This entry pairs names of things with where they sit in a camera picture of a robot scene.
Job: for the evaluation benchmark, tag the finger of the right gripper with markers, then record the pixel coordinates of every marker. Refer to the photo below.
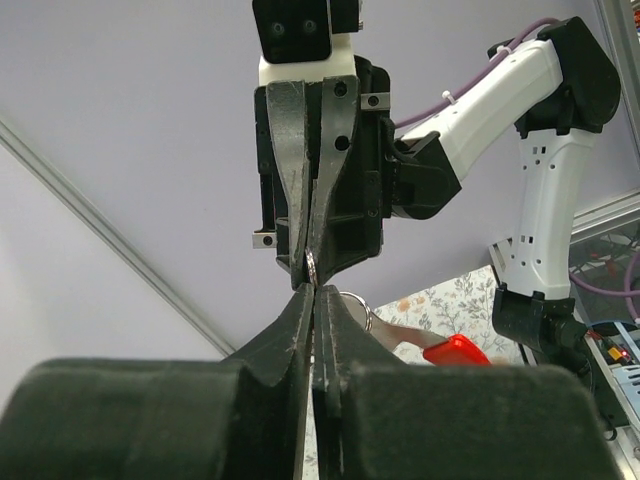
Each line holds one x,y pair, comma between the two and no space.
346,199
287,117

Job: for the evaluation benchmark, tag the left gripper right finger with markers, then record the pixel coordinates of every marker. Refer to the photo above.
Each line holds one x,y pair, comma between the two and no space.
378,417

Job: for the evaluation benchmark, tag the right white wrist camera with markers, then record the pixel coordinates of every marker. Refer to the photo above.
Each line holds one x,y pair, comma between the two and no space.
306,40

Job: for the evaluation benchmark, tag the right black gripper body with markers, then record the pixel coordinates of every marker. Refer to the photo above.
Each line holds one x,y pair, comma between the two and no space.
272,198

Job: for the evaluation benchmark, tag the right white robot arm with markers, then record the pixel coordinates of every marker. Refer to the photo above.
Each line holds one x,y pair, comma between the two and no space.
557,87

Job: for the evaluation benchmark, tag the silver keyring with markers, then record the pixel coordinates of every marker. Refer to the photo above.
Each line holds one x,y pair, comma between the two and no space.
312,268

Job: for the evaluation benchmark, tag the red handled metal key tool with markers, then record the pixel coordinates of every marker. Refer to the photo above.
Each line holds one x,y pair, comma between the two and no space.
436,349

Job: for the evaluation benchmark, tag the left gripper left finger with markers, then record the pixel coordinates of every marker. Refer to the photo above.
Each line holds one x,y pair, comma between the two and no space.
239,418

